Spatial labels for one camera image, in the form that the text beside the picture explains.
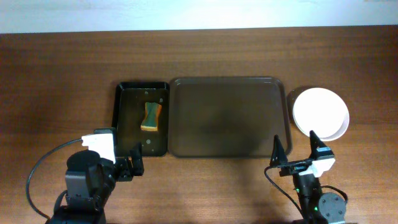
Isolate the white plate top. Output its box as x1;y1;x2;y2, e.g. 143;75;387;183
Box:
292;87;350;141

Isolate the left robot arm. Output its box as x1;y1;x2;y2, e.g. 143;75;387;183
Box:
47;128;144;224

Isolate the small black tray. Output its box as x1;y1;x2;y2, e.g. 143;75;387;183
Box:
112;82;170;157

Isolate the large brown serving tray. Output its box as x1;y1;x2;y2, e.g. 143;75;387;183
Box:
168;77;293;159

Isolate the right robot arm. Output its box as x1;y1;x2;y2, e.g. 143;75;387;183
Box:
264;131;348;223

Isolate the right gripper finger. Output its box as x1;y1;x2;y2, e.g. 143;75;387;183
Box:
310;130;326;152
269;135;288;166

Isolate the green and orange sponge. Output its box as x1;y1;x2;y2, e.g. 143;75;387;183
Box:
141;102;162;132

